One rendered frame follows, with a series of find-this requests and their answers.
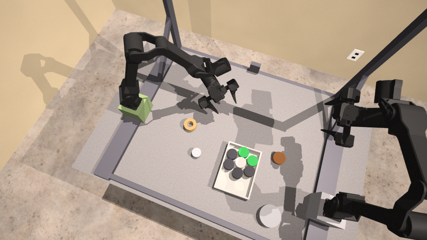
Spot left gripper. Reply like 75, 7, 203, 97
321, 87, 372, 148

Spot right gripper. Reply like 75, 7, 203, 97
198, 77, 239, 114

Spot brown round disc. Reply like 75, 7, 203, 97
272, 152, 286, 165

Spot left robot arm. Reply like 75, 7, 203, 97
323, 79, 427, 240

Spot tan roll of tape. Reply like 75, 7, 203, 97
184, 118, 197, 132

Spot white tray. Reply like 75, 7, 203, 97
214, 142, 261, 200

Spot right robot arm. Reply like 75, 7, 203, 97
119, 32, 231, 111

